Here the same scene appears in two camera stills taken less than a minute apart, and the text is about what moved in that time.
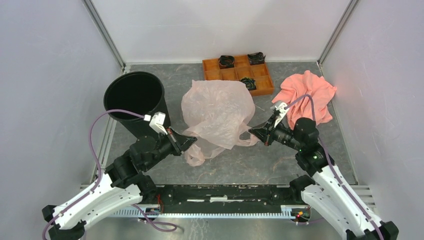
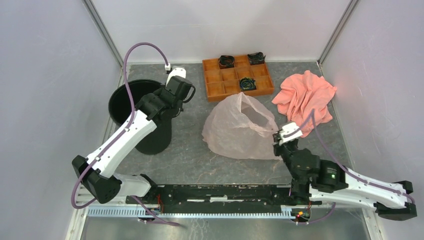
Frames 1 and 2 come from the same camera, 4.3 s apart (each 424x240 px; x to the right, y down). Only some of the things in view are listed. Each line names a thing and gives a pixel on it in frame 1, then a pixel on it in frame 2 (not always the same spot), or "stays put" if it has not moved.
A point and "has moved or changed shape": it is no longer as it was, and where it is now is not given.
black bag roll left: x=226 y=61 stays put
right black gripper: x=260 y=132 → x=275 y=141
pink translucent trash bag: x=217 y=112 has moved or changed shape
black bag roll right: x=256 y=58 stays put
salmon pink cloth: x=294 y=86 stays put
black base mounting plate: x=222 y=199 stays put
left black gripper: x=183 y=142 → x=163 y=86
